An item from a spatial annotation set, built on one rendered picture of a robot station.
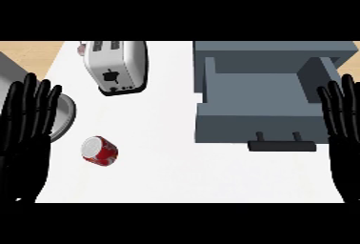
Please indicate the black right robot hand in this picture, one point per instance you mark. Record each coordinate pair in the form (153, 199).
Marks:
(346, 149)

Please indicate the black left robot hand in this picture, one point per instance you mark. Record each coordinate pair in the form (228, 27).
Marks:
(20, 139)

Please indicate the red can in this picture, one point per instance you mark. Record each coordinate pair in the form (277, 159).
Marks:
(98, 151)

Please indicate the grey open drawer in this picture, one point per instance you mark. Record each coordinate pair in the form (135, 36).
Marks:
(262, 108)

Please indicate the grey round plate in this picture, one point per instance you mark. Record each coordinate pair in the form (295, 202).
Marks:
(63, 116)

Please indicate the grey appliance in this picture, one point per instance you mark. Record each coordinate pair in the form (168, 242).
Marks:
(11, 71)

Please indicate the white toaster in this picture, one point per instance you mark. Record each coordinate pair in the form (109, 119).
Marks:
(118, 66)

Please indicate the small pink object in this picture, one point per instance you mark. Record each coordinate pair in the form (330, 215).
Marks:
(82, 48)

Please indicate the grey cabinet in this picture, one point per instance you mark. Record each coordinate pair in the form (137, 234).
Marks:
(275, 55)

